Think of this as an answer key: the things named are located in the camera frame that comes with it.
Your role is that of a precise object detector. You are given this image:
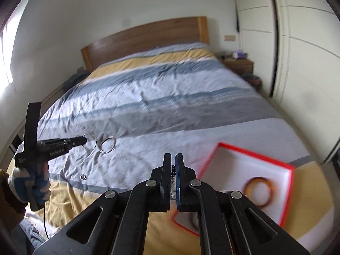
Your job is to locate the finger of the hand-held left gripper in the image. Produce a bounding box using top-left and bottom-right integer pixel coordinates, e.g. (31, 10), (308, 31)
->
(37, 136), (88, 148)

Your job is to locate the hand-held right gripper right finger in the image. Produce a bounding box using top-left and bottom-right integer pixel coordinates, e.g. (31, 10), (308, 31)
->
(175, 153), (311, 255)

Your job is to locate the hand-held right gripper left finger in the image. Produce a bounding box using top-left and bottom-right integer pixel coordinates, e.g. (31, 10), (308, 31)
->
(33, 153), (172, 255)

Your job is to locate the dark beaded bracelet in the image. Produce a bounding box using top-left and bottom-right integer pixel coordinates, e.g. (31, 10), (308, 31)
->
(170, 164), (178, 200)

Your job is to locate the thin silver hoop bracelet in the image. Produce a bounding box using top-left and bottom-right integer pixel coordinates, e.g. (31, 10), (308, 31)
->
(82, 133), (98, 150)

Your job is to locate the red jewelry box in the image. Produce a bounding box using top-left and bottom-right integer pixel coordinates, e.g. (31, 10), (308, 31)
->
(171, 142), (296, 237)

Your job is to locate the amber bangle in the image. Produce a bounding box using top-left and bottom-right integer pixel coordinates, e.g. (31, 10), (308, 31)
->
(244, 176), (277, 208)

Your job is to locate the person's left forearm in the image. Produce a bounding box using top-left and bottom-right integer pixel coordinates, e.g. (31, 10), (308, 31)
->
(0, 169), (26, 235)

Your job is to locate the person's left hand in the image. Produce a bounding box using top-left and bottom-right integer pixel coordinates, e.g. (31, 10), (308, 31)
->
(8, 162), (51, 205)

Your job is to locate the large silver bangle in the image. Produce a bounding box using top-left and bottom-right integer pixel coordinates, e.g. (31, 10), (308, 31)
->
(99, 136), (117, 155)

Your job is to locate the blue cloth pile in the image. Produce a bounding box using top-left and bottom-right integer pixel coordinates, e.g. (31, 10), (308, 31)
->
(68, 70), (91, 86)

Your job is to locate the window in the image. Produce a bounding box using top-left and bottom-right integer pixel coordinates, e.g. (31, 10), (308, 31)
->
(0, 24), (14, 86)

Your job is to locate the bed with striped duvet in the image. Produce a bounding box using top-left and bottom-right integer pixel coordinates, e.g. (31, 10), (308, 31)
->
(5, 42), (332, 255)

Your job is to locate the person's jeans leg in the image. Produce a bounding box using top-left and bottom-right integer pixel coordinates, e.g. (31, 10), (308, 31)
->
(18, 212), (55, 255)

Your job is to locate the wooden headboard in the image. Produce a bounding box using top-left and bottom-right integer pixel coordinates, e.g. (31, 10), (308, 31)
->
(80, 16), (210, 72)

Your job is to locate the dark round basket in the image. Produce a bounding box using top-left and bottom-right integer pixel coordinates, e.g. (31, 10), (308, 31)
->
(240, 74), (262, 88)

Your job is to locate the wooden nightstand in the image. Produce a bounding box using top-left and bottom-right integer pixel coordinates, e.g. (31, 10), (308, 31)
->
(222, 59), (254, 75)

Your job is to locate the white wardrobe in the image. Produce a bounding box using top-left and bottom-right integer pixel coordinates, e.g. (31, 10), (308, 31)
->
(230, 0), (340, 165)

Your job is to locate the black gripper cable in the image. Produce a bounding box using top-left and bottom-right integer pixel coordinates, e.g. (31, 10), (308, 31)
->
(43, 203), (50, 241)

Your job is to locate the dark hanging strap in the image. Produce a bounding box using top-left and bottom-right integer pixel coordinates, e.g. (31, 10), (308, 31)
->
(235, 3), (241, 34)

